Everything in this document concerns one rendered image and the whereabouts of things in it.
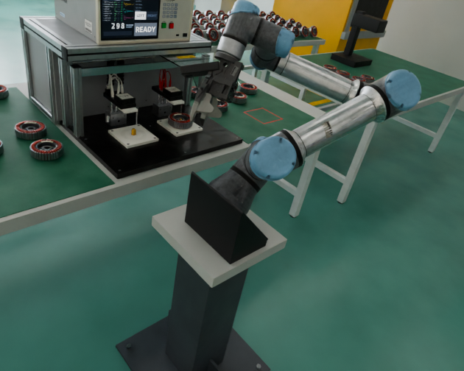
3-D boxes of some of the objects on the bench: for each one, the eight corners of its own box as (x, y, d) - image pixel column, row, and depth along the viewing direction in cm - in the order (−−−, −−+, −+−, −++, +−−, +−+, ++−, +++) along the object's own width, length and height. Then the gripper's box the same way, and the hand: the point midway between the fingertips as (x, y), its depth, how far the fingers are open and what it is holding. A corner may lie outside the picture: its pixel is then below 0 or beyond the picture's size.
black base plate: (241, 143, 181) (243, 138, 179) (117, 179, 140) (117, 174, 138) (181, 104, 206) (181, 99, 205) (60, 125, 165) (60, 120, 164)
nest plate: (202, 130, 179) (202, 128, 179) (176, 137, 170) (176, 134, 169) (183, 117, 188) (183, 115, 187) (156, 122, 178) (157, 120, 177)
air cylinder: (126, 123, 172) (127, 112, 169) (110, 126, 167) (110, 115, 164) (120, 118, 175) (121, 107, 172) (104, 121, 170) (104, 110, 167)
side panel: (62, 124, 166) (56, 47, 149) (54, 124, 165) (48, 48, 147) (35, 99, 182) (27, 26, 164) (29, 99, 180) (20, 27, 162)
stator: (62, 161, 143) (62, 152, 141) (29, 161, 139) (27, 152, 137) (64, 146, 151) (63, 138, 149) (32, 146, 148) (31, 138, 146)
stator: (197, 127, 178) (197, 120, 176) (175, 131, 171) (176, 124, 169) (184, 117, 185) (185, 110, 183) (163, 120, 178) (163, 112, 176)
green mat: (322, 121, 220) (322, 121, 220) (247, 143, 181) (248, 143, 181) (214, 66, 271) (214, 66, 271) (138, 74, 232) (138, 73, 232)
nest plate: (158, 140, 164) (158, 138, 163) (127, 149, 154) (127, 146, 154) (139, 126, 172) (139, 124, 171) (107, 132, 162) (107, 129, 162)
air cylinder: (171, 115, 188) (171, 104, 185) (157, 117, 183) (158, 106, 180) (165, 110, 190) (166, 100, 187) (152, 112, 186) (152, 102, 183)
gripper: (238, 55, 101) (209, 129, 104) (248, 70, 117) (222, 134, 120) (208, 44, 103) (180, 118, 105) (222, 60, 119) (198, 124, 121)
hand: (195, 121), depth 113 cm, fingers open, 10 cm apart
